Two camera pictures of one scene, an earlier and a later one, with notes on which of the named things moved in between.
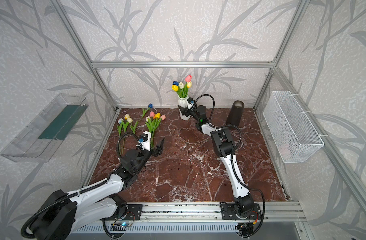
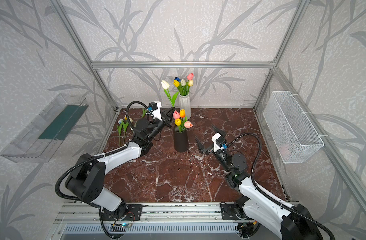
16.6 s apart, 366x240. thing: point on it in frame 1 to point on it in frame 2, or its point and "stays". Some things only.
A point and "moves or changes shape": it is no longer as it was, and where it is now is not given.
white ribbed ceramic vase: [183, 102] stays
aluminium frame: [361, 198] stays
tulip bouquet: [152, 121] moves or changes shape
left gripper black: [153, 150] to [165, 117]
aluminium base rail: [210, 212] stays
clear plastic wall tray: [34, 142] stays
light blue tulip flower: [119, 127] stays
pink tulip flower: [188, 78] moves or changes shape
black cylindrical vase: [235, 112] to [181, 140]
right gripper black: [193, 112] to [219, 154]
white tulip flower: [130, 120] moves or changes shape
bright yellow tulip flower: [175, 87] moves or changes shape
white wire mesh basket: [294, 135] stays
